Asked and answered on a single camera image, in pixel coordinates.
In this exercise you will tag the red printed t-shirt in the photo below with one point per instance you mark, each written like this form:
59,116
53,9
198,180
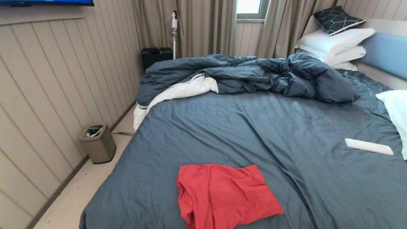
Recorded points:
222,194

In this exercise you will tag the white blanket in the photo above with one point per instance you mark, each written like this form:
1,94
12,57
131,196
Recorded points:
190,88

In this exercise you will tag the bed with blue sheet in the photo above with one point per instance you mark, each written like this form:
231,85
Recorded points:
254,127

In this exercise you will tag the dark blue crumpled duvet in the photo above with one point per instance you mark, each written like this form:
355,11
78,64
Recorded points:
254,73

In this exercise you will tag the black suitcase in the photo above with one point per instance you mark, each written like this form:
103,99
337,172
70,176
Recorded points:
155,56

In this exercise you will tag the white stick vacuum cleaner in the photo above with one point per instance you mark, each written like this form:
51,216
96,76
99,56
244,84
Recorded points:
174,29

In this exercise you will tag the taupe trash bin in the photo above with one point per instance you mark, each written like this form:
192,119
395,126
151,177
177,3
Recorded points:
101,149

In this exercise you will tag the black plastic bin liner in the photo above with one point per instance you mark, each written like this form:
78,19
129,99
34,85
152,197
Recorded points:
94,131

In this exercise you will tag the large white pillow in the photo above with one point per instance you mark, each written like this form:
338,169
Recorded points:
330,42

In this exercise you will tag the dark geometric patterned cushion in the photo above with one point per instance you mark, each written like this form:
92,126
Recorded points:
336,19

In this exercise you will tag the white flat remote control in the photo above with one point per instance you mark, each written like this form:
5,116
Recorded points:
369,146

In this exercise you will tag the blue headboard cushion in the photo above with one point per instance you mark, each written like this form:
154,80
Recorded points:
386,51

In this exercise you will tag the window with grey frame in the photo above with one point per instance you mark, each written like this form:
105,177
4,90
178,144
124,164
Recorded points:
251,7

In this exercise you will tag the wall-mounted television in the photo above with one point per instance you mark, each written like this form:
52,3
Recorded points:
47,2

